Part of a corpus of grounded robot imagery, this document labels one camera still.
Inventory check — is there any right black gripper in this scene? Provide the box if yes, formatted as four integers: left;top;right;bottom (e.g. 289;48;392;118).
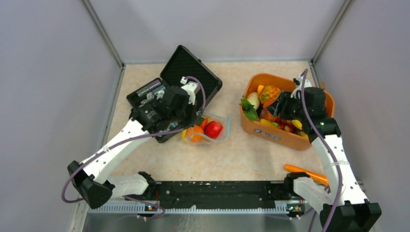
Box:
267;90;308;122

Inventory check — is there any small orange pumpkin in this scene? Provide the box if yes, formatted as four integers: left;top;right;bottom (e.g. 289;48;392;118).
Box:
260;100;278;122

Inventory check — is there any green lime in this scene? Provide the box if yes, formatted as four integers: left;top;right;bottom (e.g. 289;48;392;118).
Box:
196;117;205;126

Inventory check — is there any yellow orange peach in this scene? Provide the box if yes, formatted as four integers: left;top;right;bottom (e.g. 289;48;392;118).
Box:
181;129;187;140

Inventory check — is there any orange tangerine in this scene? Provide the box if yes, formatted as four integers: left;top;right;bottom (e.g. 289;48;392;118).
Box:
183;125;204;143

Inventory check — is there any clear zip top bag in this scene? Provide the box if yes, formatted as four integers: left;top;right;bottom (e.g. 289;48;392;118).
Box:
181;111;231;145

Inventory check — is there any red apple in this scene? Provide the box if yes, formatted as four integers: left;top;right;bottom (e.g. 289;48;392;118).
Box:
204;121;223;139

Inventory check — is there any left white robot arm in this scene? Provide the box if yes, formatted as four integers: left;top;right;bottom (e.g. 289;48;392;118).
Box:
64;82;204;209

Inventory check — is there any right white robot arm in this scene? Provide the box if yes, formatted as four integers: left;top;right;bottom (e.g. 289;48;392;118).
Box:
267;87;381;232

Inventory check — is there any orange pineapple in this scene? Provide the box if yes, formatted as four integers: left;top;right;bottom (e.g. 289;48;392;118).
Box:
259;85;281;103

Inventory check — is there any yellow lemon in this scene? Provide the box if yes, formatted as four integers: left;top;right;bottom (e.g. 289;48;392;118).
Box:
259;118;278;128

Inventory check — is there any white radish with leaves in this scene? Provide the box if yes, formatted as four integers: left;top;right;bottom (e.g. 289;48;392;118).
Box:
239;92;260;121

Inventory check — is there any orange plastic basket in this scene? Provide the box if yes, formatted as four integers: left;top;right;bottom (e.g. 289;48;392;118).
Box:
240;70;341;150

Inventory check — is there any black poker chip case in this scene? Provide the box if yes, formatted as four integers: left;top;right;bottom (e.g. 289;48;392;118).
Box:
126;45;222;143

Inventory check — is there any orange carrot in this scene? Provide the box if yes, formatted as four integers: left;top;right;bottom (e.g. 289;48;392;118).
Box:
284;164;329;186

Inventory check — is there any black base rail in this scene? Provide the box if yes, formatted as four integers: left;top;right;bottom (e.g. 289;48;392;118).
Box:
126;172;312;219

